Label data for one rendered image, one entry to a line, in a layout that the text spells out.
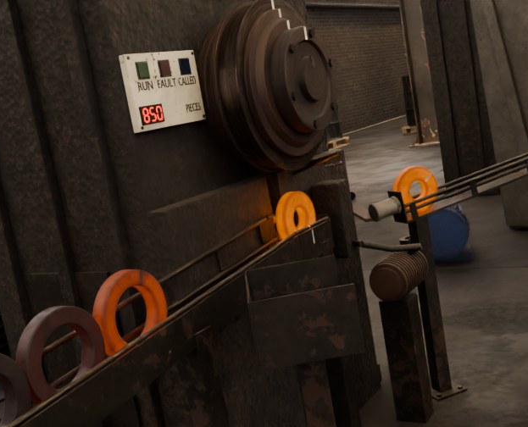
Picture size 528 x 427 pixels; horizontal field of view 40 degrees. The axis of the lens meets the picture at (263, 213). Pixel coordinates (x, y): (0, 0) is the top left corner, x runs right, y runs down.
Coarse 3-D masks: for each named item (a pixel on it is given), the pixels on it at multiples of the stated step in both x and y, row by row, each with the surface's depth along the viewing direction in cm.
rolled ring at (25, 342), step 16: (32, 320) 129; (48, 320) 129; (64, 320) 132; (80, 320) 135; (32, 336) 126; (80, 336) 138; (96, 336) 138; (16, 352) 126; (32, 352) 126; (96, 352) 138; (32, 368) 125; (80, 368) 138; (32, 384) 125; (48, 384) 128; (80, 384) 134; (32, 400) 128
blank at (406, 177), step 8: (408, 168) 237; (416, 168) 236; (424, 168) 237; (400, 176) 235; (408, 176) 235; (416, 176) 237; (424, 176) 238; (432, 176) 239; (400, 184) 234; (408, 184) 236; (424, 184) 239; (432, 184) 239; (408, 192) 236; (424, 192) 240; (432, 192) 240; (408, 200) 236; (408, 208) 236; (424, 208) 239
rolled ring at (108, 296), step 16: (128, 272) 146; (144, 272) 149; (112, 288) 142; (144, 288) 150; (160, 288) 153; (96, 304) 141; (112, 304) 141; (160, 304) 153; (96, 320) 140; (112, 320) 141; (160, 320) 153; (112, 336) 141; (112, 352) 142
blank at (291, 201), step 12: (288, 192) 205; (300, 192) 206; (288, 204) 201; (300, 204) 205; (312, 204) 210; (276, 216) 201; (288, 216) 201; (300, 216) 209; (312, 216) 210; (288, 228) 200; (300, 228) 207
